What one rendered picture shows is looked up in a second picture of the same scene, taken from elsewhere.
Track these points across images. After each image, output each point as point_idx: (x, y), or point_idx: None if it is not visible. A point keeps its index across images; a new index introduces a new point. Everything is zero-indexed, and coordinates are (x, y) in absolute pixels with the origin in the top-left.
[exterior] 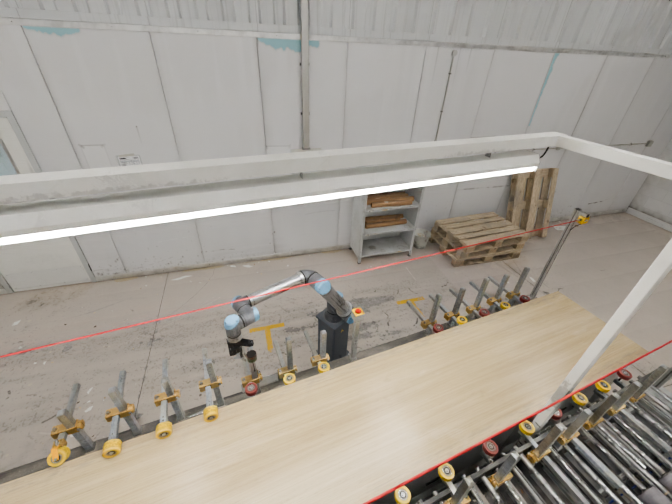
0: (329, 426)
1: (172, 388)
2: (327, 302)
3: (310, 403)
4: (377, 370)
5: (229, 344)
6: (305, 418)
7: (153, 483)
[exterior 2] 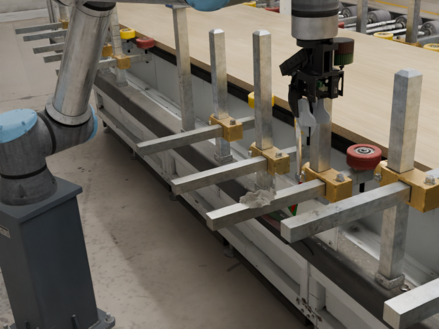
0: (384, 82)
1: None
2: (21, 144)
3: (353, 97)
4: (251, 64)
5: (326, 62)
6: (387, 97)
7: None
